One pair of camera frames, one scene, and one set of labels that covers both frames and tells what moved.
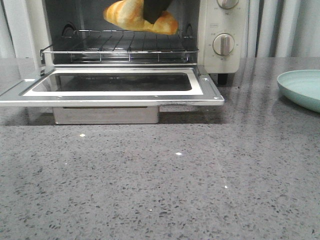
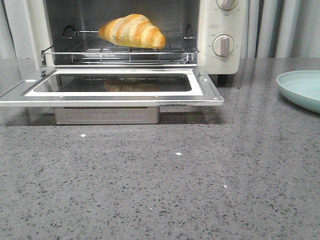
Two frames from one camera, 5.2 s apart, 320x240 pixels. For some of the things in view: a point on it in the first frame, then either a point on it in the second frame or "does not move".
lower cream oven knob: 223,44 does not move
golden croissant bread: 128,14 → 134,30
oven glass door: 128,95 does not move
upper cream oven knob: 227,4 does not move
